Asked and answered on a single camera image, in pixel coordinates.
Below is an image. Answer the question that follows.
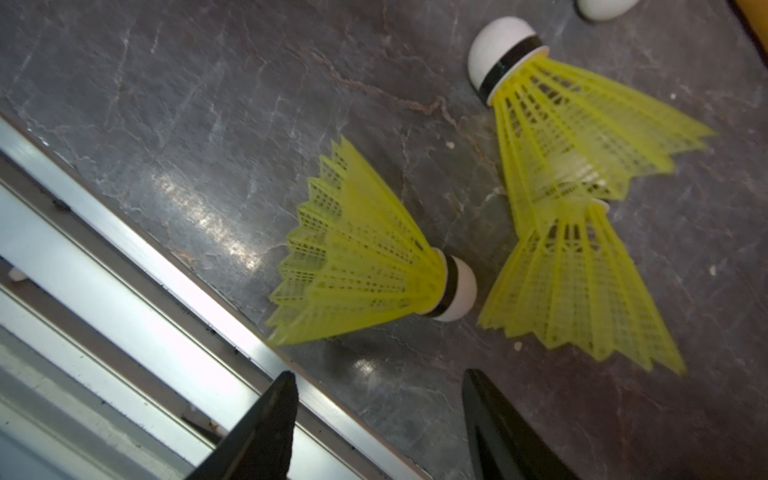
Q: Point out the yellow plastic storage box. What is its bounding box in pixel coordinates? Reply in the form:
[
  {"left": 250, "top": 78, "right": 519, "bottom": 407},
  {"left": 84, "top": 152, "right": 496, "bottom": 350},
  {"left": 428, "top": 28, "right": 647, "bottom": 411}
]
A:
[{"left": 734, "top": 0, "right": 768, "bottom": 52}]

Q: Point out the green shuttlecock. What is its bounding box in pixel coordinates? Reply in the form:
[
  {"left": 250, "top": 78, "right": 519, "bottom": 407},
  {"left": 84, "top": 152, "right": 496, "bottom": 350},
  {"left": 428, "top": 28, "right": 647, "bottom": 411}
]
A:
[
  {"left": 576, "top": 0, "right": 639, "bottom": 22},
  {"left": 467, "top": 16, "right": 716, "bottom": 233},
  {"left": 478, "top": 199, "right": 686, "bottom": 375},
  {"left": 266, "top": 138, "right": 478, "bottom": 345}
]

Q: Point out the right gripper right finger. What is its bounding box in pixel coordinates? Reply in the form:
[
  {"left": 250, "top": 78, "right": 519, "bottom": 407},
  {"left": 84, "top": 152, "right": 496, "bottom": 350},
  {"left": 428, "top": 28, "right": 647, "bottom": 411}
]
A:
[{"left": 461, "top": 369, "right": 576, "bottom": 479}]

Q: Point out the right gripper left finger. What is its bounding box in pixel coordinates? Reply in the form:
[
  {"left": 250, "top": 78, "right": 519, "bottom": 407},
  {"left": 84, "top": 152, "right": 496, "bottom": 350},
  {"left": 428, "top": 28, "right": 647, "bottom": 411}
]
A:
[{"left": 188, "top": 371, "right": 299, "bottom": 479}]

